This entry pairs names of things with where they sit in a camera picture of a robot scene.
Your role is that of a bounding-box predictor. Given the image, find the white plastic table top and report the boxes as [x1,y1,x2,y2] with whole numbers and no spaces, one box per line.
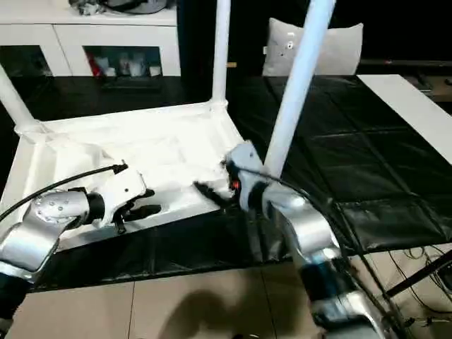
[0,97,279,254]

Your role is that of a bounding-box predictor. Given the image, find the black mat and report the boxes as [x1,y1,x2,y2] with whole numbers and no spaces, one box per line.
[0,73,452,292]

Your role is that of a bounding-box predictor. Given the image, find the black cabinet with gold label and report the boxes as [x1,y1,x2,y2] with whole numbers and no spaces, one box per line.
[176,0,275,103]

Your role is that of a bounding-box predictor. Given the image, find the grey pillow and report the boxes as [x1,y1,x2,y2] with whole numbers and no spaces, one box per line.
[261,17,364,77]

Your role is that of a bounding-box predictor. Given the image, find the white sideboard with glass doors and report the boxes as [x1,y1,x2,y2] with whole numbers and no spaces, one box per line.
[0,0,182,77]

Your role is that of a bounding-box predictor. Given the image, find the crumpled patterned bag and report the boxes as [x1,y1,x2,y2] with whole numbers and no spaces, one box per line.
[69,0,103,17]

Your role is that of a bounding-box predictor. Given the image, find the white flat board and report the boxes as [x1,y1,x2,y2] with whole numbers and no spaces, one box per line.
[356,73,452,160]

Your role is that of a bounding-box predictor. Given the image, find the black metal bar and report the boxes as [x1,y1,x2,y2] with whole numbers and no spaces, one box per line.
[384,256,452,298]

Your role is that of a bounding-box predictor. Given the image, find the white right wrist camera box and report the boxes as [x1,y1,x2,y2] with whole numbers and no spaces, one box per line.
[225,141,264,213]

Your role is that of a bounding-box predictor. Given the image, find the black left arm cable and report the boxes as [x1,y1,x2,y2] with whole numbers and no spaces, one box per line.
[0,161,129,222]

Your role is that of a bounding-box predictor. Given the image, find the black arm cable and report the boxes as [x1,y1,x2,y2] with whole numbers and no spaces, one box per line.
[0,161,129,222]
[239,169,409,339]

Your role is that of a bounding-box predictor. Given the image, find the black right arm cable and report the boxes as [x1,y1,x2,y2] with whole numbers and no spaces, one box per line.
[239,169,409,339]

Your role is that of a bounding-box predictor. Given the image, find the grey bag with black strap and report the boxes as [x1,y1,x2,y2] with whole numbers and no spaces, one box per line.
[105,0,167,15]

